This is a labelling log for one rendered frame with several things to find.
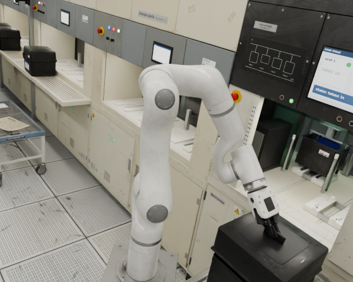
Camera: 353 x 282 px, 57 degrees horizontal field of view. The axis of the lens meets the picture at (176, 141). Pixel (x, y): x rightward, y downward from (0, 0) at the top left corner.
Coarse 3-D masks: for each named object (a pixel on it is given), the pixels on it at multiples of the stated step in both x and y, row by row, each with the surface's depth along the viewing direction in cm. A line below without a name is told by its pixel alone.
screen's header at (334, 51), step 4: (324, 48) 129; (328, 48) 128; (332, 48) 127; (328, 52) 128; (332, 52) 127; (336, 52) 126; (340, 52) 125; (344, 52) 123; (348, 52) 122; (348, 56) 123; (352, 56) 121
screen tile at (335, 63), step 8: (328, 56) 128; (328, 64) 129; (336, 64) 126; (344, 64) 124; (352, 64) 122; (320, 72) 132; (344, 72) 125; (320, 80) 132; (328, 80) 130; (336, 80) 127; (344, 80) 125; (344, 88) 126
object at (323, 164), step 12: (312, 132) 204; (300, 144) 200; (312, 144) 194; (348, 144) 197; (300, 156) 201; (312, 156) 195; (324, 156) 189; (300, 168) 203; (312, 168) 196; (324, 168) 190
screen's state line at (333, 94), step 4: (316, 88) 134; (320, 88) 133; (324, 88) 131; (316, 92) 134; (320, 92) 133; (324, 92) 132; (328, 92) 130; (332, 92) 129; (336, 92) 128; (340, 92) 127; (328, 96) 131; (332, 96) 129; (336, 96) 128; (340, 96) 127; (344, 96) 126; (348, 96) 125; (352, 96) 124; (340, 100) 127; (344, 100) 126; (348, 100) 125; (352, 100) 124; (352, 104) 124
